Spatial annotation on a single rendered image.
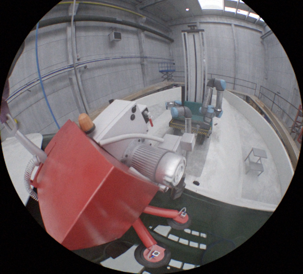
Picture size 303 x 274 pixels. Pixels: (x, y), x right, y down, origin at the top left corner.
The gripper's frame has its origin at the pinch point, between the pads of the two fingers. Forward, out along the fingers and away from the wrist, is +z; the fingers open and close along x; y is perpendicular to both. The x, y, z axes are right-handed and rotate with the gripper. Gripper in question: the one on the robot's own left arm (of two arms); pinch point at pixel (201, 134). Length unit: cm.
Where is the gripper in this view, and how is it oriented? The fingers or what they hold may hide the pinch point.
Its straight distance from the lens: 121.8
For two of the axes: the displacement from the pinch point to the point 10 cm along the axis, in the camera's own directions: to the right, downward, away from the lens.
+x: 7.8, 3.7, -5.1
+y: -5.8, 0.9, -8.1
